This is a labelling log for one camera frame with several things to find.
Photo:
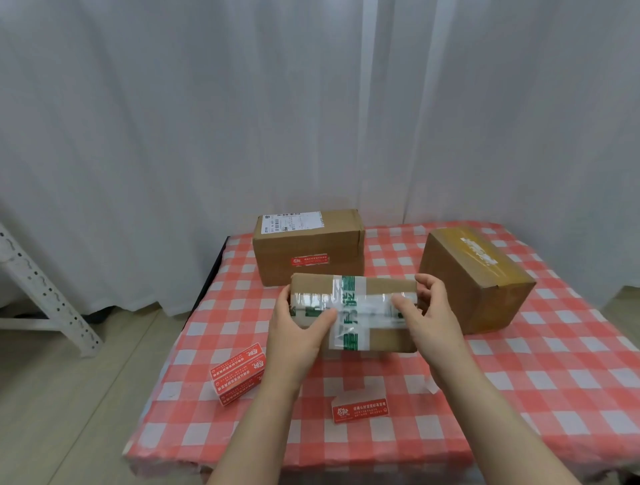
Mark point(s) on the cardboard box with brown tape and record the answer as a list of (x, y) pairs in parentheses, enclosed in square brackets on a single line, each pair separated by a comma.
[(480, 280)]

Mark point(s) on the white curtain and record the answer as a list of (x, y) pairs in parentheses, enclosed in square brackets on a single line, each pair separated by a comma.
[(200, 125)]

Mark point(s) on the person's right forearm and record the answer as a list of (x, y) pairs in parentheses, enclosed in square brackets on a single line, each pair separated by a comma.
[(492, 424)]

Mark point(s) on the cardboard box with white label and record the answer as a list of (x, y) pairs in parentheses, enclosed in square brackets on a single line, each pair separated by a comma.
[(307, 245)]

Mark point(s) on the person's right thumb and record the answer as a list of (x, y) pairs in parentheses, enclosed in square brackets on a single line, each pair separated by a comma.
[(406, 305)]

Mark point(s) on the red and white checkered tablecloth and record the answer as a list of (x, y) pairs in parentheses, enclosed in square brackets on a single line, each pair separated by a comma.
[(550, 374)]

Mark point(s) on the white perforated metal rack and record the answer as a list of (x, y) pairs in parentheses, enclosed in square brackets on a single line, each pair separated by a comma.
[(45, 295)]

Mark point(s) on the person's right hand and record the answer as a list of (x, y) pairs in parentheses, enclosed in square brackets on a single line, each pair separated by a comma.
[(437, 332)]

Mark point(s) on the taped cardboard box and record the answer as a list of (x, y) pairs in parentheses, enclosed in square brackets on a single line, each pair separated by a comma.
[(375, 290)]

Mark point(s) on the stack of red sticker sheets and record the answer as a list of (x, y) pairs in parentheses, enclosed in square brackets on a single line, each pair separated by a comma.
[(239, 373)]

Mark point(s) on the person's left forearm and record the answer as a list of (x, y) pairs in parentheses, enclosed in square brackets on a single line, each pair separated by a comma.
[(257, 429)]

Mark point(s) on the single red sticker sheet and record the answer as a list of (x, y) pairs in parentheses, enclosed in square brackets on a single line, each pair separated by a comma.
[(360, 409)]

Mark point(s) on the person's left hand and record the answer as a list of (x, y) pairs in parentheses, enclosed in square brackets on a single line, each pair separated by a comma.
[(291, 344)]

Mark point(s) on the person's left thumb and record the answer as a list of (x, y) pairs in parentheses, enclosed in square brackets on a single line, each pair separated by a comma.
[(322, 321)]

